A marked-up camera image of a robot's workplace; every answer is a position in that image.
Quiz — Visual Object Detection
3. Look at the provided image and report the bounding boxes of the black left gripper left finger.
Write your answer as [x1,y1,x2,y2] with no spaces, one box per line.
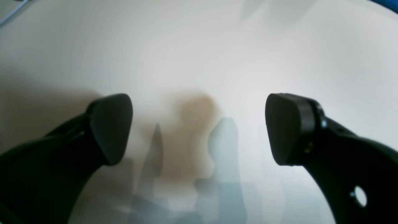
[0,93,133,224]

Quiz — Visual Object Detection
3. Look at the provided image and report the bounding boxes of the coiled white cable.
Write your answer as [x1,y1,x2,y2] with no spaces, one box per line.
[0,0,33,27]

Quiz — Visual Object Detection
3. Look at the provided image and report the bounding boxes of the blue t-shirt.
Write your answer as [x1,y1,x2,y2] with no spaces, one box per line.
[372,0,398,13]

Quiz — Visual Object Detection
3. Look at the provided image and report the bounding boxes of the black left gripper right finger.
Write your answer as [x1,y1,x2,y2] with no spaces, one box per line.
[265,93,398,224]

